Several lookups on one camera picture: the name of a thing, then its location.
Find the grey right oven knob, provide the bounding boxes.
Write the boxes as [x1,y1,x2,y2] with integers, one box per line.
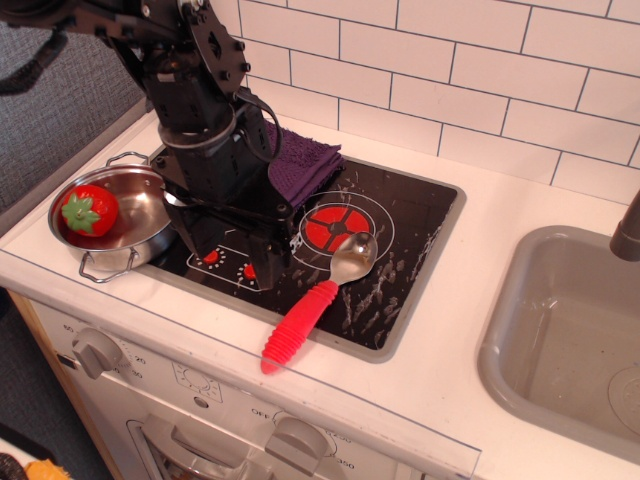
[265,417,329,476]

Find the red toy strawberry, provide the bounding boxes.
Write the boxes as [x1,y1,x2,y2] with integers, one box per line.
[60,185,119,237]

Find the grey left oven knob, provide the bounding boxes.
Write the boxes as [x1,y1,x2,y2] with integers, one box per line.
[71,328,123,380]

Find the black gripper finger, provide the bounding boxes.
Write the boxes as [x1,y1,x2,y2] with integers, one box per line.
[248,232,292,290]
[167,204,230,258]

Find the grey oven knob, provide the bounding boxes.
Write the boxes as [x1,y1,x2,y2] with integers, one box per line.
[71,328,123,380]
[265,417,329,476]

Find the grey sink basin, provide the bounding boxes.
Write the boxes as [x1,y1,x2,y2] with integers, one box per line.
[478,226,639,463]

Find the spoon with red handle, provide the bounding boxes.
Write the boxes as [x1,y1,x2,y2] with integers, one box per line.
[260,232,378,375]

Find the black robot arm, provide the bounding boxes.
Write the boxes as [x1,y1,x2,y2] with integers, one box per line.
[1,1,294,289]

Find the black toy stove top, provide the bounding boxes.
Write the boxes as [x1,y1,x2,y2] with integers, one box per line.
[140,158,466,363]

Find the orange object bottom left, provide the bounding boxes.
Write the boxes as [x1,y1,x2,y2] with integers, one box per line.
[24,459,71,480]

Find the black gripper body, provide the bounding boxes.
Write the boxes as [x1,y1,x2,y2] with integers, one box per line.
[157,102,293,248]

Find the grey oven door handle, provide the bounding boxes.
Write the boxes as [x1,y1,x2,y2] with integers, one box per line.
[140,415,275,479]

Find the purple cloth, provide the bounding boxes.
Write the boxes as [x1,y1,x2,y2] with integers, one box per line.
[268,128,344,210]

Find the grey faucet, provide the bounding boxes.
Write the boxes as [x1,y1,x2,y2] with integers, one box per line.
[609,192,640,262]

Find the steel pot with handles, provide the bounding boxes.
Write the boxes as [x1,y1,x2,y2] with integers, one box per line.
[48,152,177,283]

